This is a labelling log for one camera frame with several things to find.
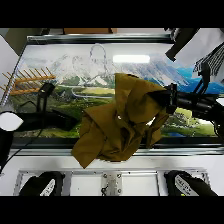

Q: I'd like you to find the olive brown long-sleeved shirt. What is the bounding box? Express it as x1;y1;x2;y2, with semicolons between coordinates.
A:
70;72;171;170

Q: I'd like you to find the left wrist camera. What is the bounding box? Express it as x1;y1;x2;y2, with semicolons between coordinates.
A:
37;82;56;113

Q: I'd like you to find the black cable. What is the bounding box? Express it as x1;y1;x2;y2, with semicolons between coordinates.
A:
0;129;44;175

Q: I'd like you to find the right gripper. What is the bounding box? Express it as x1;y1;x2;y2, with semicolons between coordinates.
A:
147;88;171;110

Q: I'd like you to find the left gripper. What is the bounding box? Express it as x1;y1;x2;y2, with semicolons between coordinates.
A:
49;110;74;132

